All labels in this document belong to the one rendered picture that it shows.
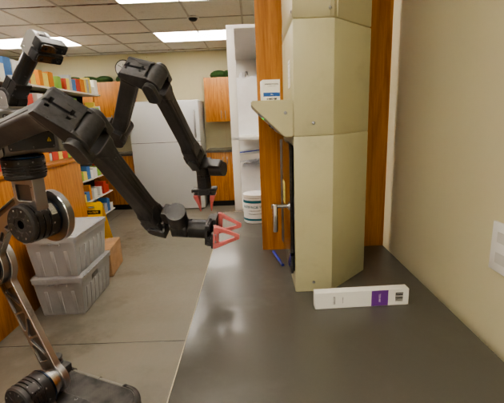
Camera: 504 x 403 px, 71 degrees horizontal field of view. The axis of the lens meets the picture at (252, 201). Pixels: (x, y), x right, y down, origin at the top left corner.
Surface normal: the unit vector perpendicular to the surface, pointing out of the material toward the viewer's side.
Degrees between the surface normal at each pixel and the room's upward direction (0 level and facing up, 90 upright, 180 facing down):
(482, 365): 0
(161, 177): 90
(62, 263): 95
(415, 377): 0
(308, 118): 90
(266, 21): 90
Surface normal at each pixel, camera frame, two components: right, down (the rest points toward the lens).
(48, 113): 0.58, -0.29
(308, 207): 0.00, 0.22
